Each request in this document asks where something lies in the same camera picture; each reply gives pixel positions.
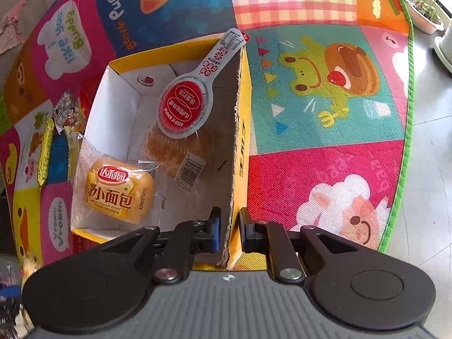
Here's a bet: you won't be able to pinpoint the yellow cardboard box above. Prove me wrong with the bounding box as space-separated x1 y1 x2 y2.
70 28 251 269

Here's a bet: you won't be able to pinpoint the red white spoon-shaped snack pack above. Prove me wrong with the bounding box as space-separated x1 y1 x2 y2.
156 28 249 139

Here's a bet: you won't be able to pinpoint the green peanut packet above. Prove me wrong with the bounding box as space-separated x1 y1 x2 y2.
53 91 83 128

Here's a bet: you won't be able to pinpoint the yellow snack bar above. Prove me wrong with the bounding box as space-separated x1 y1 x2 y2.
37 118 55 188

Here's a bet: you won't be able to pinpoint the clear wrapped pastry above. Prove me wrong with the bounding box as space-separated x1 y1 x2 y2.
143 125 213 178

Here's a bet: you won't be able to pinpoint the packaged small bread bun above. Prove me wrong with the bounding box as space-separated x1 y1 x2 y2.
71 139 158 230

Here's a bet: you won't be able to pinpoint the colourful cartoon play mat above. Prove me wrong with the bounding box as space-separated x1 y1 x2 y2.
1 0 413 267

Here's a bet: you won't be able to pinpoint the white flower pot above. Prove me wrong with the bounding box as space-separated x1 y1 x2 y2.
434 21 452 73

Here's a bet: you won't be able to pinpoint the white oval planter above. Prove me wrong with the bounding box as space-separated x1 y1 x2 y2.
405 0 444 34

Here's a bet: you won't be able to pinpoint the pink cloth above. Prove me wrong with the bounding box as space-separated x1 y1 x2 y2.
0 0 28 54

